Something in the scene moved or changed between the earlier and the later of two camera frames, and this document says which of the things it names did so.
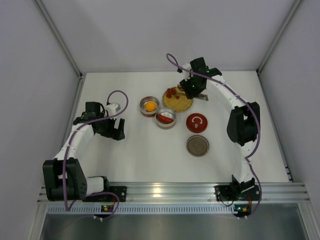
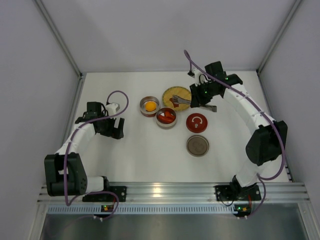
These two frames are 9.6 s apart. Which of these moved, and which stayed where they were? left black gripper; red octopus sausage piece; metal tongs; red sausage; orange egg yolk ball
Moved: metal tongs; red octopus sausage piece
Stayed: orange egg yolk ball; left black gripper; red sausage
